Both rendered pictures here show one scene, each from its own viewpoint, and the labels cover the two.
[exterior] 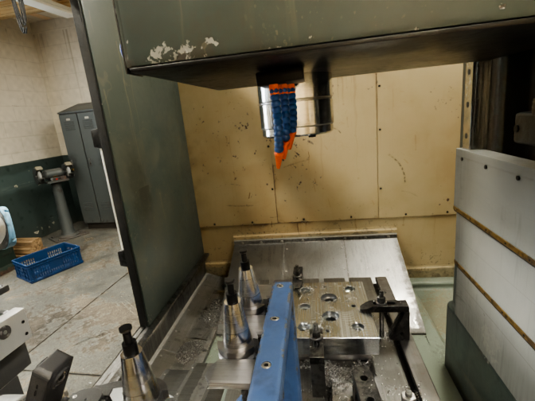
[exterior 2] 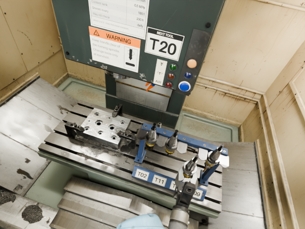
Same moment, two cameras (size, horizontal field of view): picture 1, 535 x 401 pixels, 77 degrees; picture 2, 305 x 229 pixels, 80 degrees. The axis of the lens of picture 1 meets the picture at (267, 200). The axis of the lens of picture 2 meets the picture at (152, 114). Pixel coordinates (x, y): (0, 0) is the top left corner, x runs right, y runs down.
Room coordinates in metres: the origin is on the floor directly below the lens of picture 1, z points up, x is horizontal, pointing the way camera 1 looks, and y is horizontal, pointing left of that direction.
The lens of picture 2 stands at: (0.59, 0.63, 1.99)
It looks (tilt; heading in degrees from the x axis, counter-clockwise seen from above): 46 degrees down; 270
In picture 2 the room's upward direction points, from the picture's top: 11 degrees clockwise
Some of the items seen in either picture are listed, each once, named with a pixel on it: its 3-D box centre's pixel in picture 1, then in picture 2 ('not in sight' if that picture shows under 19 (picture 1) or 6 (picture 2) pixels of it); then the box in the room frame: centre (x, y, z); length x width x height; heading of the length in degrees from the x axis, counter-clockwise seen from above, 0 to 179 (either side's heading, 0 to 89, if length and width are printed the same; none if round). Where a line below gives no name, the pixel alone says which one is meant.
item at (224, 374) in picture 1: (230, 373); (181, 147); (0.40, 0.08, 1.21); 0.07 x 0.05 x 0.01; 81
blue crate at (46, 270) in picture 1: (48, 261); not in sight; (3.79, 2.66, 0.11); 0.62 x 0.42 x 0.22; 145
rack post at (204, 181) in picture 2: not in sight; (212, 167); (0.18, 0.05, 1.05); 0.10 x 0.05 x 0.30; 81
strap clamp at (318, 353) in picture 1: (317, 351); (126, 138); (0.72, -0.09, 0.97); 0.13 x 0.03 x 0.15; 171
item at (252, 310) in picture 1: (251, 306); (151, 137); (0.56, 0.05, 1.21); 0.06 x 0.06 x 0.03
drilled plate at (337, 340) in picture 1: (329, 313); (105, 126); (0.89, -0.15, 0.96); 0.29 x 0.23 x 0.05; 171
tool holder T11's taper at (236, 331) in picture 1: (235, 320); (173, 139); (0.46, 0.07, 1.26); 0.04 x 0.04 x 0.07
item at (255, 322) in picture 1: (245, 325); (161, 141); (0.51, 0.06, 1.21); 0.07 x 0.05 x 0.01; 81
